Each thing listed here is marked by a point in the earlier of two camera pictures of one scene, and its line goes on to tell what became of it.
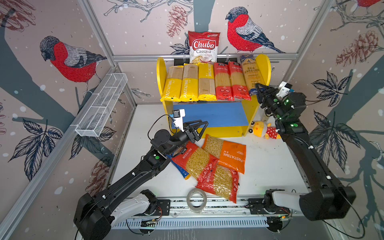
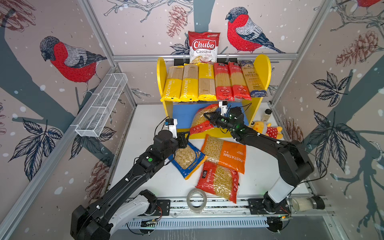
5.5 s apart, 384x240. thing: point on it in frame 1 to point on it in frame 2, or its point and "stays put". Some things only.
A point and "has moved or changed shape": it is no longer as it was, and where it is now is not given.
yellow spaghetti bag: (207, 91) stays put
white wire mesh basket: (93, 118) stays put
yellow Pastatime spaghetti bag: (172, 91) stays put
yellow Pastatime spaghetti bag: (190, 83) stays put
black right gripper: (261, 99) to (215, 121)
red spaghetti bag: (240, 88) stays put
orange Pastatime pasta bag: (231, 154) stays put
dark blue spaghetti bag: (252, 74) has moved or changed shape
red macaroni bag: (219, 179) stays put
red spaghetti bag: (223, 83) stays put
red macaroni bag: (191, 158) to (200, 122)
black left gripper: (192, 135) to (183, 141)
